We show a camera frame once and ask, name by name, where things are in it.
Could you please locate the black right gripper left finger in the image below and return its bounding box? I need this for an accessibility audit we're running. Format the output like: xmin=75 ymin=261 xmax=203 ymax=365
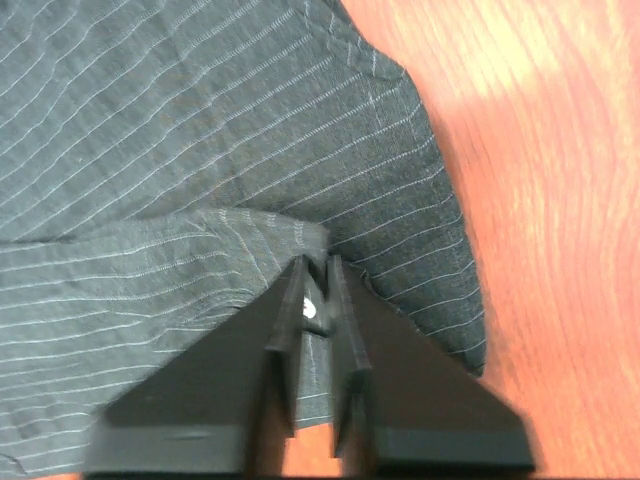
xmin=82 ymin=257 xmax=306 ymax=475

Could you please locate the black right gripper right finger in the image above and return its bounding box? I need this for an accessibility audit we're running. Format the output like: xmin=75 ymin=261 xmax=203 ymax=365
xmin=327 ymin=257 xmax=536 ymax=473

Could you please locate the dark pinstriped long sleeve shirt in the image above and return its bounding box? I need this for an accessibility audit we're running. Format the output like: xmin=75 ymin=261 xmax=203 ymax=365
xmin=1 ymin=1 xmax=486 ymax=479

